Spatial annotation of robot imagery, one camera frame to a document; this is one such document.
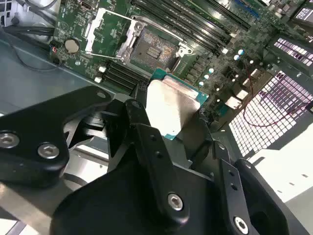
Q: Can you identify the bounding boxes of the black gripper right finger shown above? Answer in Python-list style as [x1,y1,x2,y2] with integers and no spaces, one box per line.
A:
[199,111,309,235]

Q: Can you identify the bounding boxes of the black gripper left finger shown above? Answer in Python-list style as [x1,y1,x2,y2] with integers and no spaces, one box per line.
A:
[0,83,190,228]

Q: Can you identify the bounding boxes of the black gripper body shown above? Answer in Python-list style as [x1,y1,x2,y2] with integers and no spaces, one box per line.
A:
[50,143,228,235]

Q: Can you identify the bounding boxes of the silver green CPU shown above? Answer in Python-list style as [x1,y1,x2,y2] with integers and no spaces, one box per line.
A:
[144,68,210,141]

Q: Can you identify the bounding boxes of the metal socket cover frame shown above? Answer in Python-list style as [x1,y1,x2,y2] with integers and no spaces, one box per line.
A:
[85,7,145,61]

